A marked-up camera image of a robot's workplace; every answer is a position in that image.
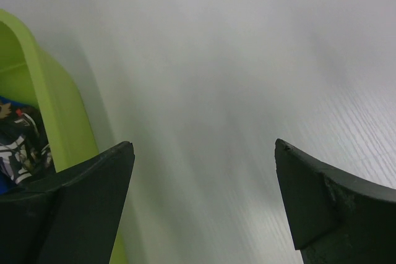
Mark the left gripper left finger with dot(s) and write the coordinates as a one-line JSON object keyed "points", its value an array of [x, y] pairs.
{"points": [[71, 216]]}

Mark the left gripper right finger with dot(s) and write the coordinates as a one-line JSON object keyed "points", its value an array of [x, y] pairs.
{"points": [[334, 216]]}

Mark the blue t shirt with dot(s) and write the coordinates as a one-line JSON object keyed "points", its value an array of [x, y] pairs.
{"points": [[25, 151]]}

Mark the lime green plastic bin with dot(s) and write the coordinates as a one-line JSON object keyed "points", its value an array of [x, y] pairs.
{"points": [[29, 75]]}

